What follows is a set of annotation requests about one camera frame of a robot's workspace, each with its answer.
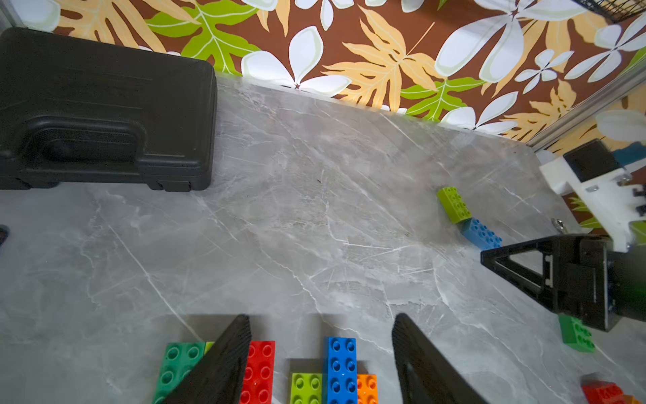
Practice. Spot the black wire basket centre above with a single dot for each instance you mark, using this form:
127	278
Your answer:
615	11

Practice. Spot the lime green long lego brick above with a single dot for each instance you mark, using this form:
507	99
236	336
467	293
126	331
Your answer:
208	346

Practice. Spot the orange upturned lego brick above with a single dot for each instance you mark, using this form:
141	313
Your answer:
368	389

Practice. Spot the black plastic tool case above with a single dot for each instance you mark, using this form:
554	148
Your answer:
76	110

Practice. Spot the dark blue upturned lego brick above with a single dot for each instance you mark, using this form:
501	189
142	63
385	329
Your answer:
341	371

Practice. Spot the silver combination wrench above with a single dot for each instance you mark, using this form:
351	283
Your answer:
559	226

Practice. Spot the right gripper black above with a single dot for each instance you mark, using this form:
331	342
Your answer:
606	281

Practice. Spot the light blue lego brick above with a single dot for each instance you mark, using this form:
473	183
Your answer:
480	235

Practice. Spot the aluminium frame post right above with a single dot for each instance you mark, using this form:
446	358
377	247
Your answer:
616	90

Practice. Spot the lime green lego brick front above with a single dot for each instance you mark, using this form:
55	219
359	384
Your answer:
306	388

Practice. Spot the long red lego brick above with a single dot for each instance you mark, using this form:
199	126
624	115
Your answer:
601	392

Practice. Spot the small dark green lego brick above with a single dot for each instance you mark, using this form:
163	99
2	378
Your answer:
576	335

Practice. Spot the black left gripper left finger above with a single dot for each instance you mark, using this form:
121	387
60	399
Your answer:
219	376

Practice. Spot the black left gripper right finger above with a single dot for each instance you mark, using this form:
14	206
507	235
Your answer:
425	375

